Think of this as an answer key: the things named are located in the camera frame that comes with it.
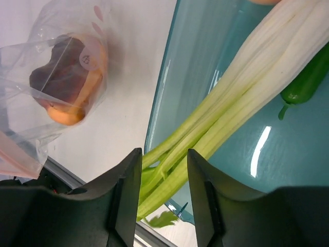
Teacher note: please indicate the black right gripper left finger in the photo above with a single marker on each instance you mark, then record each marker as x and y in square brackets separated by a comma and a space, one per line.
[100, 213]

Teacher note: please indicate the celery stalk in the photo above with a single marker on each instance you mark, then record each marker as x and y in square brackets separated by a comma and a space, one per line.
[231, 103]

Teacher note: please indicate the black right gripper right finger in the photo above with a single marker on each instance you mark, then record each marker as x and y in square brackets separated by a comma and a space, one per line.
[229, 213]

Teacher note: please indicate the toy peach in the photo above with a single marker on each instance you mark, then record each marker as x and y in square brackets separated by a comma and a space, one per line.
[265, 2]

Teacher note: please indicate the green chili pepper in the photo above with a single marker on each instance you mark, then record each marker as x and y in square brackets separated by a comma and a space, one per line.
[303, 87]

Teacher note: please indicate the orange papaya slice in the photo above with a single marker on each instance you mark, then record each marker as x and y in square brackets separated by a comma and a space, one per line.
[72, 79]

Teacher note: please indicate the clear zip top bag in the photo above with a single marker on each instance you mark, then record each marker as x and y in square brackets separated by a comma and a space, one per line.
[26, 128]

